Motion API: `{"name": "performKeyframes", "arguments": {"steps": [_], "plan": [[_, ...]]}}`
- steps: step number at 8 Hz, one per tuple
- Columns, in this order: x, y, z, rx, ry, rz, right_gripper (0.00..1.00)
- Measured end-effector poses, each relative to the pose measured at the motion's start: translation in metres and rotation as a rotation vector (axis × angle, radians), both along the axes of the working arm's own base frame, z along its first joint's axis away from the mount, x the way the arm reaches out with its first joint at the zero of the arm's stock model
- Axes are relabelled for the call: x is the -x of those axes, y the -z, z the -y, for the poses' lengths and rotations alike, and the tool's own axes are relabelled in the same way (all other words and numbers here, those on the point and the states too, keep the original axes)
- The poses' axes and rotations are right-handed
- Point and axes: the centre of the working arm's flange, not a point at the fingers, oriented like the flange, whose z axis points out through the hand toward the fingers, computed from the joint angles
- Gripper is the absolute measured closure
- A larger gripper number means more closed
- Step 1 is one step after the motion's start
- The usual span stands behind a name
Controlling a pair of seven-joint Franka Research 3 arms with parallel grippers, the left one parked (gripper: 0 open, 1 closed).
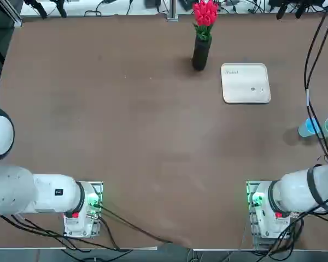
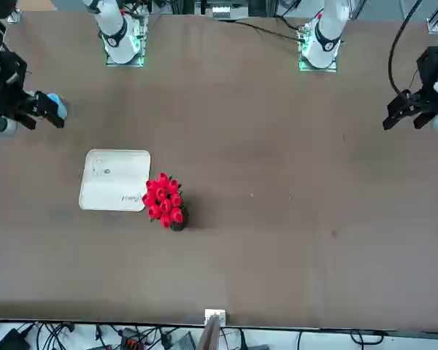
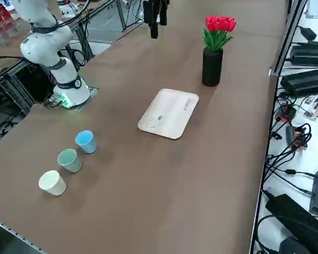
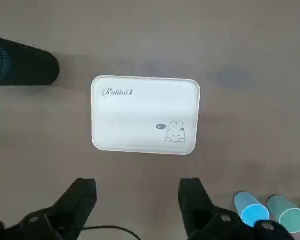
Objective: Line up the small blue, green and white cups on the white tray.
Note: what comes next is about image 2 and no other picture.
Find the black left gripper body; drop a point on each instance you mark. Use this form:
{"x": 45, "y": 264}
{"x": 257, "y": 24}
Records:
{"x": 429, "y": 73}

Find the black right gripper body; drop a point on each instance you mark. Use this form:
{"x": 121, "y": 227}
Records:
{"x": 11, "y": 104}

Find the black power adapter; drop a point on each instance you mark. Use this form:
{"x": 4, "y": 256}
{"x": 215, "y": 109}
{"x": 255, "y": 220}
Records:
{"x": 11, "y": 341}

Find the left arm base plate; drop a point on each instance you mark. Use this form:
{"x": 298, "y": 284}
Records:
{"x": 334, "y": 65}

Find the white rectangular tray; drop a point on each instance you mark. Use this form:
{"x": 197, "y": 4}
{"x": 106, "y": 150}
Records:
{"x": 113, "y": 182}

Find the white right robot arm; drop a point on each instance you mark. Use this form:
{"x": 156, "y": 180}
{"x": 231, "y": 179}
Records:
{"x": 113, "y": 22}

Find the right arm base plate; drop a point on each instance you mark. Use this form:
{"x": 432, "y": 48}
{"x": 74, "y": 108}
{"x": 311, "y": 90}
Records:
{"x": 141, "y": 43}

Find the black vase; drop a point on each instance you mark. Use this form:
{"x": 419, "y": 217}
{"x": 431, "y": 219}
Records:
{"x": 180, "y": 225}

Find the orange and black device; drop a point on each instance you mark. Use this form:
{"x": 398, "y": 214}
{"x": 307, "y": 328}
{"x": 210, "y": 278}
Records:
{"x": 131, "y": 341}

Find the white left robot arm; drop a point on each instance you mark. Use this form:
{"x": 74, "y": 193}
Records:
{"x": 326, "y": 33}

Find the white post bracket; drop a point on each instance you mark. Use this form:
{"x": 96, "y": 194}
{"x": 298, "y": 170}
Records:
{"x": 215, "y": 313}

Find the red tulip bouquet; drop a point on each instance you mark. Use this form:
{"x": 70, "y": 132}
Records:
{"x": 164, "y": 204}

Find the upright camera post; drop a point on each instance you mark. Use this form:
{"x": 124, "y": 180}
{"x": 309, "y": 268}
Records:
{"x": 210, "y": 335}

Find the small blue cup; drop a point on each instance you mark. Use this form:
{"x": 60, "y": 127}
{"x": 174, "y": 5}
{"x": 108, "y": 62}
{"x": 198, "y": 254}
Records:
{"x": 62, "y": 107}

